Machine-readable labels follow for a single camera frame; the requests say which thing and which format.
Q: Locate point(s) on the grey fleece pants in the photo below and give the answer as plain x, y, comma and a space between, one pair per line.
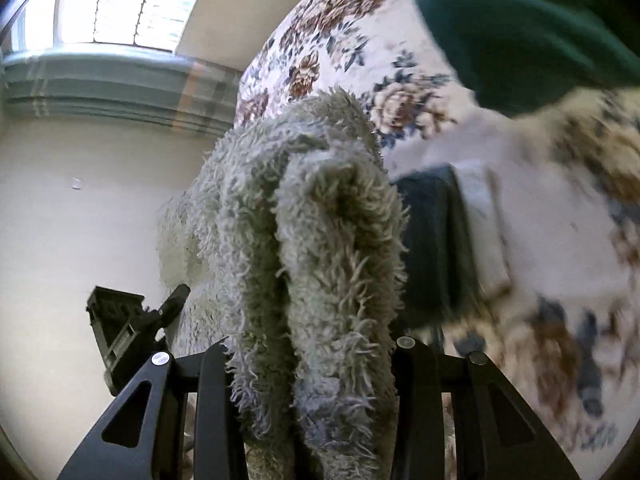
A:
310, 260

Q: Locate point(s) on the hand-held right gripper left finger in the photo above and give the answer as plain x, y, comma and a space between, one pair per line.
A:
215, 410

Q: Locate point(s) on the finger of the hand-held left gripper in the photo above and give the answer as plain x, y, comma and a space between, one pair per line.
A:
177, 300

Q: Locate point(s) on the dark green fleece blanket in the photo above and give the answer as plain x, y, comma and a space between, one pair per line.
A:
525, 25

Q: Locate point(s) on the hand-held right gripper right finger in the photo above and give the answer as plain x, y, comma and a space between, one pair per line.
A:
420, 410

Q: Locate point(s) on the small wall hook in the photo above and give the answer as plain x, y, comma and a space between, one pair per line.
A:
76, 182

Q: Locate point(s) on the folded dark blue jeans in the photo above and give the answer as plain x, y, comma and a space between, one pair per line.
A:
435, 250

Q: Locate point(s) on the floral checked bed quilt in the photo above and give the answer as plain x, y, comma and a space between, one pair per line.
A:
540, 240

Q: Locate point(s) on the green curtain with orange band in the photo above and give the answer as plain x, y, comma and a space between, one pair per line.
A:
100, 85

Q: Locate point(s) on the barred window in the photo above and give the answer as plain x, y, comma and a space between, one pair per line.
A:
125, 5

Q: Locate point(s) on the folded grey-blue pants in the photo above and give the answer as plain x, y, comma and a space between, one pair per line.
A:
480, 200

